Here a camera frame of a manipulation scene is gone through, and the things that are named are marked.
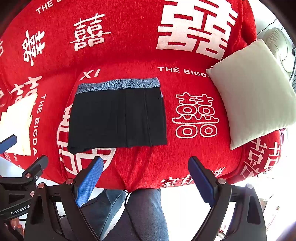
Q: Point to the beige cushion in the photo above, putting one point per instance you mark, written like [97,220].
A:
[255,92]

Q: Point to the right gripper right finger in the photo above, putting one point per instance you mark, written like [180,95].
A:
[247,222]

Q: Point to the person's legs in jeans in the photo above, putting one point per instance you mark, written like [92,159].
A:
[113,216]

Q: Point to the red blanket white characters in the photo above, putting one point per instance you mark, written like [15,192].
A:
[48,48]

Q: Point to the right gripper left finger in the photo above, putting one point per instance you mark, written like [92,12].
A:
[55,211]

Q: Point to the black pants patterned waistband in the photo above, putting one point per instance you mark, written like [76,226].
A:
[119,113]

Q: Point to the grey leather armchair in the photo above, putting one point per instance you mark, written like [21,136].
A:
[282,50]

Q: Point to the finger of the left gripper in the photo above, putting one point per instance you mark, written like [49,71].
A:
[35,171]
[7,143]

